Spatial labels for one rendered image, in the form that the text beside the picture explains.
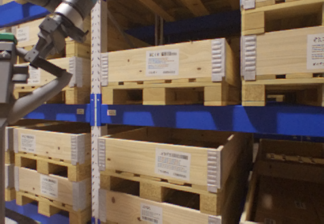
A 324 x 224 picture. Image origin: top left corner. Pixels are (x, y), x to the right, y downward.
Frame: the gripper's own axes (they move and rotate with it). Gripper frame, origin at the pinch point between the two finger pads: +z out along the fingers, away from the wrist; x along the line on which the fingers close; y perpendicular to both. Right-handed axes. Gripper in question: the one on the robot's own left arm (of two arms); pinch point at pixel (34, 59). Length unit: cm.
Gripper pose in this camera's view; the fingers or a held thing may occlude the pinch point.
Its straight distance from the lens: 81.9
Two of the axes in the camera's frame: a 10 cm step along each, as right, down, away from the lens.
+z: -4.0, 8.4, -3.6
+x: 2.7, -2.7, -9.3
